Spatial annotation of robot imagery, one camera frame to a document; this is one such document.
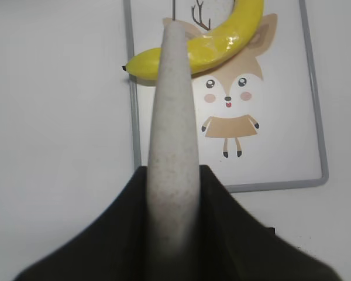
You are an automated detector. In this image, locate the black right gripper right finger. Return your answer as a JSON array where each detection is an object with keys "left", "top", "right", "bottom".
[{"left": 196, "top": 165, "right": 341, "bottom": 280}]

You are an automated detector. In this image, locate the cleaver knife white handle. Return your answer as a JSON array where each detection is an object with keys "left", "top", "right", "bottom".
[{"left": 145, "top": 20, "right": 200, "bottom": 280}]

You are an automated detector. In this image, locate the yellow plastic banana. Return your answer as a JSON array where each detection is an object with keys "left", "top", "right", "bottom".
[{"left": 122, "top": 1, "right": 264, "bottom": 80}]

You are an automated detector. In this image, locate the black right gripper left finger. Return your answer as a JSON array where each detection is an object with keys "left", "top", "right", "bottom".
[{"left": 15, "top": 166, "right": 164, "bottom": 280}]

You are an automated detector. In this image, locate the white cutting board grey rim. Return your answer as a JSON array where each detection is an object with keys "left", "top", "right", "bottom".
[{"left": 123, "top": 1, "right": 328, "bottom": 193}]

